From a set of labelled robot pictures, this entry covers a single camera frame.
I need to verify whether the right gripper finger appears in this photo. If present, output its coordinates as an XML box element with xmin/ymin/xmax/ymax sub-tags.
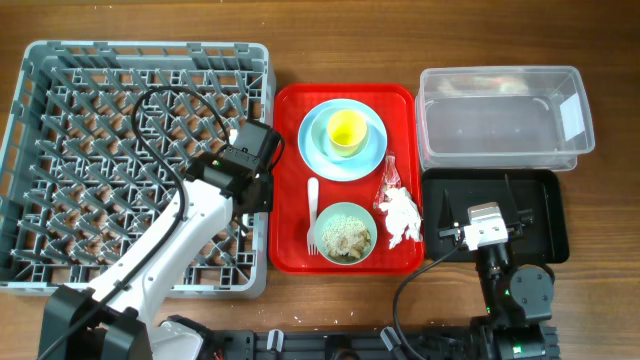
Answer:
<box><xmin>438</xmin><ymin>192</ymin><xmax>462</xmax><ymax>238</ymax></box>
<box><xmin>504</xmin><ymin>174</ymin><xmax>520</xmax><ymax>223</ymax></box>

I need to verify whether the white tissue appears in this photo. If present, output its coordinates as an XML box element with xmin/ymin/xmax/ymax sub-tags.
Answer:
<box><xmin>379</xmin><ymin>187</ymin><xmax>422</xmax><ymax>249</ymax></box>

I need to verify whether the red snack wrapper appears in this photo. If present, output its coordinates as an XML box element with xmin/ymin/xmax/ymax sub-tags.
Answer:
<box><xmin>373</xmin><ymin>151</ymin><xmax>402</xmax><ymax>214</ymax></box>

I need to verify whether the white plastic fork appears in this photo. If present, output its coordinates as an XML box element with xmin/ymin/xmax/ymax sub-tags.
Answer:
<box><xmin>307</xmin><ymin>177</ymin><xmax>319</xmax><ymax>255</ymax></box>

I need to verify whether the green bowl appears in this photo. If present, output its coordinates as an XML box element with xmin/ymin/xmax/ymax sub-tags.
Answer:
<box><xmin>314</xmin><ymin>202</ymin><xmax>378</xmax><ymax>266</ymax></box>

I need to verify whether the food scraps and rice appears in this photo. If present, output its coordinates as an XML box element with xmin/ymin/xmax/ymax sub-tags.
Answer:
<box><xmin>321</xmin><ymin>215</ymin><xmax>371</xmax><ymax>260</ymax></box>

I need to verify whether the yellow plastic cup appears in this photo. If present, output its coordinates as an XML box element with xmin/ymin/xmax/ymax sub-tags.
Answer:
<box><xmin>327</xmin><ymin>109</ymin><xmax>368</xmax><ymax>157</ymax></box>

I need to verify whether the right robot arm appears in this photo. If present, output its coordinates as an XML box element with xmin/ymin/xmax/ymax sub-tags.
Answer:
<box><xmin>439</xmin><ymin>202</ymin><xmax>560</xmax><ymax>359</ymax></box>

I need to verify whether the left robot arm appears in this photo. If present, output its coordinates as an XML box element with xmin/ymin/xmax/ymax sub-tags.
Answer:
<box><xmin>38</xmin><ymin>121</ymin><xmax>285</xmax><ymax>359</ymax></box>

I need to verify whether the grey dishwasher rack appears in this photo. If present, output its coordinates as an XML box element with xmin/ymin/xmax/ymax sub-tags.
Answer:
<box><xmin>1</xmin><ymin>40</ymin><xmax>276</xmax><ymax>296</ymax></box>

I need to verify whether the black plastic tray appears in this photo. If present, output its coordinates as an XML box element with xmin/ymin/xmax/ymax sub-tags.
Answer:
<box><xmin>421</xmin><ymin>168</ymin><xmax>569</xmax><ymax>264</ymax></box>

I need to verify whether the clear plastic bin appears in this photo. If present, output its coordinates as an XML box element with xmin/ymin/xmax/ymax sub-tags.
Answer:
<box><xmin>415</xmin><ymin>66</ymin><xmax>595</xmax><ymax>171</ymax></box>

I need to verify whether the light blue plate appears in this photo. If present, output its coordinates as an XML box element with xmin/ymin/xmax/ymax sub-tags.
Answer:
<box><xmin>297</xmin><ymin>98</ymin><xmax>388</xmax><ymax>182</ymax></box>

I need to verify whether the red plastic tray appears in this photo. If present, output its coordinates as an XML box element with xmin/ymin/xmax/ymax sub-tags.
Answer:
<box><xmin>268</xmin><ymin>83</ymin><xmax>425</xmax><ymax>275</ymax></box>

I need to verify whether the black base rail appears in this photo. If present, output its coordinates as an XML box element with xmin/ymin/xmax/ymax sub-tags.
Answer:
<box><xmin>194</xmin><ymin>326</ymin><xmax>561</xmax><ymax>360</ymax></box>

